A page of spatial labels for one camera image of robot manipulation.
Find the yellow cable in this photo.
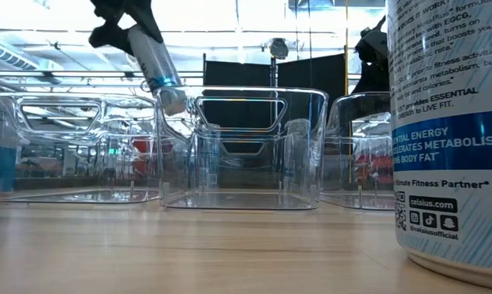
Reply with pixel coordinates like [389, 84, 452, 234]
[343, 0, 350, 185]

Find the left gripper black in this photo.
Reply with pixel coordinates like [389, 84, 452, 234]
[88, 0, 164, 56]

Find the black aluminium frame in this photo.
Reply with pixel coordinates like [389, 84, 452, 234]
[12, 175, 394, 191]

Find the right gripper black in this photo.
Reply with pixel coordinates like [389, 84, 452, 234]
[351, 15, 390, 95]

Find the clear plastic bin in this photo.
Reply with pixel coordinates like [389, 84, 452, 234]
[0, 90, 162, 204]
[154, 85, 329, 212]
[319, 91, 396, 212]

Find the black folding partition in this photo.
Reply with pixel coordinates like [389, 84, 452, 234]
[202, 51, 348, 191]

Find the white Celsius can black lid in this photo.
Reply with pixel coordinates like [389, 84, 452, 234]
[387, 0, 492, 292]
[126, 23, 189, 117]

